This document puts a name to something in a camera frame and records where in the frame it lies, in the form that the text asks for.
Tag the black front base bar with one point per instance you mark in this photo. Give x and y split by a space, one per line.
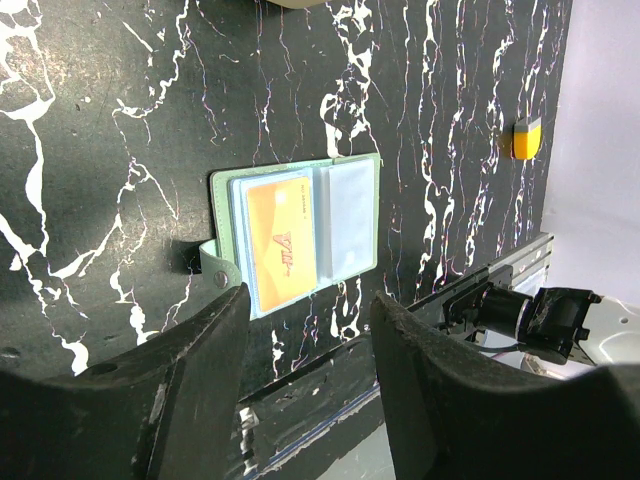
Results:
309 392

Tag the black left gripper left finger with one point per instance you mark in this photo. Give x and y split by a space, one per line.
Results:
163 410

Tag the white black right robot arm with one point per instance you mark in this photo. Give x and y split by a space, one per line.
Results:
552 332

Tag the orange VIP credit card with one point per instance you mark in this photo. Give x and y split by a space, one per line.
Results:
280 221

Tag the yellow grey small block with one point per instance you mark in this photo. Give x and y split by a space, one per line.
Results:
526 140

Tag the mint green card holder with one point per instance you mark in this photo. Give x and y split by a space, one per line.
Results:
345 196

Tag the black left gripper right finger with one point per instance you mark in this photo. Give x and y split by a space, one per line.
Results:
453 413

